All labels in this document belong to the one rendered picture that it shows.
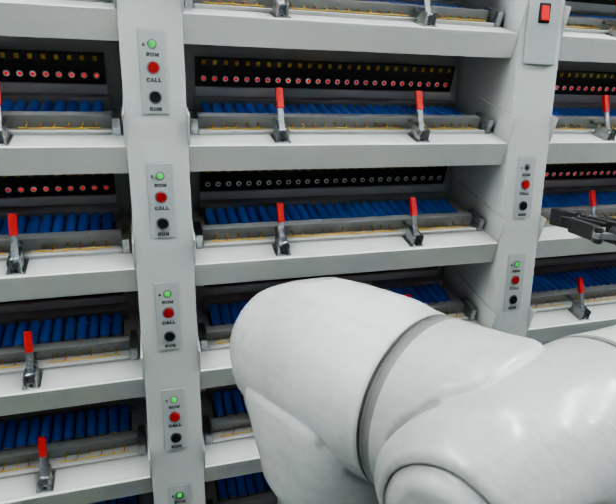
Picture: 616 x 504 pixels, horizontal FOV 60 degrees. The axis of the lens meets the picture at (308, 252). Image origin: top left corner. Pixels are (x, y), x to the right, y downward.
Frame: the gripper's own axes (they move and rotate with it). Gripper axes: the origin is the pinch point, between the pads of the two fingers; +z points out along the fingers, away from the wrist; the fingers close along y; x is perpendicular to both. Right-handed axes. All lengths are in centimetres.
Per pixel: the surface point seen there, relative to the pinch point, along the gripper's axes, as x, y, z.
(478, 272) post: -14.6, -4.9, 17.9
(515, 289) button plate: -17.0, 0.2, 11.8
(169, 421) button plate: -36, -71, 12
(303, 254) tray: -6.9, -45.9, 12.8
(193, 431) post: -39, -67, 12
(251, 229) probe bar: -3, -54, 18
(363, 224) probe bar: -3.1, -31.9, 18.6
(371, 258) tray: -8.4, -32.6, 12.4
